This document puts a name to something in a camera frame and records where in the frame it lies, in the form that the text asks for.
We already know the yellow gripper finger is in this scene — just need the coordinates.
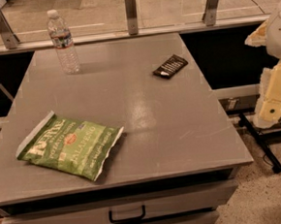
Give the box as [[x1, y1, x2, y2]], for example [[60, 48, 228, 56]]
[[253, 60, 281, 129]]

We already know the clear plastic water bottle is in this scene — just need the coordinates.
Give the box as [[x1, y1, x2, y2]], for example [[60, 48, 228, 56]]
[[47, 10, 80, 74]]

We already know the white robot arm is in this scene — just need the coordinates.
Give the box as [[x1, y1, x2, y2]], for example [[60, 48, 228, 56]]
[[245, 2, 281, 129]]

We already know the black metal stand leg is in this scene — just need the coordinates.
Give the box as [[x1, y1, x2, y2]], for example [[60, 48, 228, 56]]
[[238, 112, 281, 174]]

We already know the upper grey drawer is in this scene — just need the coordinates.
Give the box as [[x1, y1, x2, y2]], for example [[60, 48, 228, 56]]
[[2, 179, 237, 224]]

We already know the green jalapeno chips bag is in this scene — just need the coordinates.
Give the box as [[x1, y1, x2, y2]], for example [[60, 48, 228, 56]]
[[16, 112, 123, 181]]

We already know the right metal rail bracket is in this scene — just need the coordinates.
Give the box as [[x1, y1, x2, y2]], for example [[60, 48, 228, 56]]
[[203, 0, 219, 26]]

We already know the metal rail bracket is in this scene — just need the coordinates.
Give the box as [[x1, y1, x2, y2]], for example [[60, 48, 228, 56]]
[[0, 9, 20, 49], [124, 0, 139, 35], [203, 0, 219, 26]]

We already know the middle metal rail bracket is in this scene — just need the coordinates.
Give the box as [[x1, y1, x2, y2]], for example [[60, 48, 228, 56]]
[[124, 0, 139, 35]]

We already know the horizontal metal rail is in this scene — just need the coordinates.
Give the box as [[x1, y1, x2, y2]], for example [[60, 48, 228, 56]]
[[0, 15, 269, 55]]

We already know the black drawer handle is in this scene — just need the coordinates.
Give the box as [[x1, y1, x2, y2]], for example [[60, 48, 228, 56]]
[[108, 206, 146, 224]]

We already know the left metal rail bracket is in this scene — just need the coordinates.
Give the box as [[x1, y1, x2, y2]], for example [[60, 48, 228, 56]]
[[0, 9, 20, 49]]

